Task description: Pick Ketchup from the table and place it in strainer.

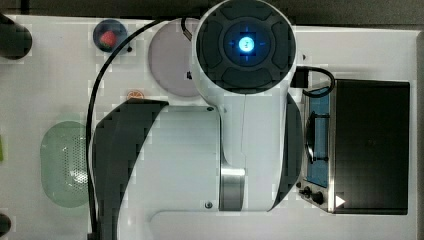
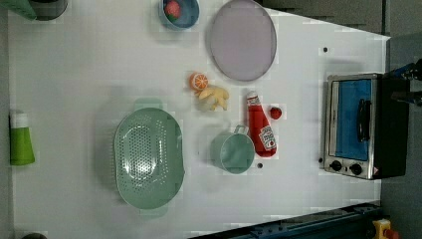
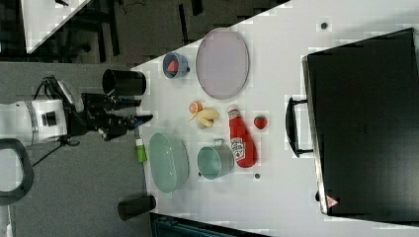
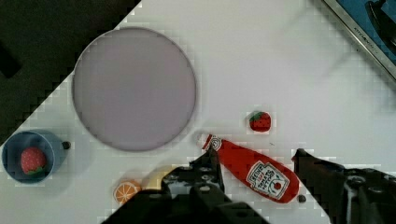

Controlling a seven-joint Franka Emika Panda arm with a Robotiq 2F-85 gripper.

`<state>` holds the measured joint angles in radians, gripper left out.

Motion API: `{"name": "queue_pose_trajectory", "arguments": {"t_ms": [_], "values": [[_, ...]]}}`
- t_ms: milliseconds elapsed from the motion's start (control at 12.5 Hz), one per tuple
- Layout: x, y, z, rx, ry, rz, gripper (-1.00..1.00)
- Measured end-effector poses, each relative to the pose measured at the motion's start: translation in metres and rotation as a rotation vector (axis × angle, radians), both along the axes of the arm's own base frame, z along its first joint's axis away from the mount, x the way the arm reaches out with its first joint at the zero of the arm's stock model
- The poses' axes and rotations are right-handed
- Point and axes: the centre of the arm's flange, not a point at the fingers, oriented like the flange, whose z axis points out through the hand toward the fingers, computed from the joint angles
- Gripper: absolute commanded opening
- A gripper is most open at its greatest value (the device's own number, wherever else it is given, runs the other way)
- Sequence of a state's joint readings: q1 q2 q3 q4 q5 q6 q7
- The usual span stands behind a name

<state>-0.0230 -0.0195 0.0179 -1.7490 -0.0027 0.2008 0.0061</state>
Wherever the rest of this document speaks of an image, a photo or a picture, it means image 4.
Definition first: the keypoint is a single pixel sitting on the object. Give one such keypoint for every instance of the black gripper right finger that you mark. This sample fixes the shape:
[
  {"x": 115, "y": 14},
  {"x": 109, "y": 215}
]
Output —
[{"x": 348, "y": 195}]

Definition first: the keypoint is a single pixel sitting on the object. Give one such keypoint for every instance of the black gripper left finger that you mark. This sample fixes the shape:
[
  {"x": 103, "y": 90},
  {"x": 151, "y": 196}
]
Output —
[{"x": 192, "y": 194}]

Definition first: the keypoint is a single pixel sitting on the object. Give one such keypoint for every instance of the red plush ketchup bottle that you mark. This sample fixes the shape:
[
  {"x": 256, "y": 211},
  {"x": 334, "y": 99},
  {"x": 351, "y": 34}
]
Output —
[{"x": 267, "y": 177}]

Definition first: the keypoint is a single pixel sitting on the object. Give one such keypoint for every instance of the yellow banana toy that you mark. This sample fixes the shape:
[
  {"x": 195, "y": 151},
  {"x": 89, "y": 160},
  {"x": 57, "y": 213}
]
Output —
[{"x": 154, "y": 179}]

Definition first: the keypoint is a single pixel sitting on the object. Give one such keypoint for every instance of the orange slice toy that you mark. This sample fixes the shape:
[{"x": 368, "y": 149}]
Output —
[{"x": 126, "y": 190}]

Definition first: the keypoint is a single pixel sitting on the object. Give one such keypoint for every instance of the grey round plate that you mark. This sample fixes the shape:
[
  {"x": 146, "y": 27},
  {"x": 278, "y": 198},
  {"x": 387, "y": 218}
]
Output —
[{"x": 134, "y": 89}]

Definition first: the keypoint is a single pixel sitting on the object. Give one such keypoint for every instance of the red strawberry in bowl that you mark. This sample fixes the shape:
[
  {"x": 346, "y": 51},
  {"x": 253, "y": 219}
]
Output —
[{"x": 33, "y": 160}]

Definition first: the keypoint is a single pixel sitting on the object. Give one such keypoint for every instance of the black toaster oven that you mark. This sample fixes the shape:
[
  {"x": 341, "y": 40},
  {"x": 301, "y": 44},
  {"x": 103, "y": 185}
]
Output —
[{"x": 353, "y": 16}]

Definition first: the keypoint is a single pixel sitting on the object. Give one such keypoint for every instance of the blue small bowl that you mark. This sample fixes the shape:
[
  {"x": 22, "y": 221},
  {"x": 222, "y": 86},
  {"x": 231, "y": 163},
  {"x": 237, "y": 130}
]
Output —
[{"x": 54, "y": 148}]

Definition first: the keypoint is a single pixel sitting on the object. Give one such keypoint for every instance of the black oven door handle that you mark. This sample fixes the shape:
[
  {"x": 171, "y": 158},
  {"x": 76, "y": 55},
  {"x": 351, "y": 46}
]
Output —
[{"x": 384, "y": 25}]

